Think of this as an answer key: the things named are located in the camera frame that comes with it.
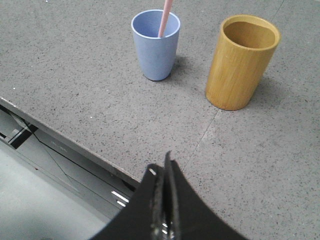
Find pink chopstick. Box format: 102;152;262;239
157;0;173;38

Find grey cabinet under counter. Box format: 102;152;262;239
0;97;141;240

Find blue plastic cup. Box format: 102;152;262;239
131;9;181;81

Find bamboo cylindrical holder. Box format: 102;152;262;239
205;14;281;111

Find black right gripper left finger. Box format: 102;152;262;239
92;164;164;240

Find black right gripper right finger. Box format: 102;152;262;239
163;151;246;240

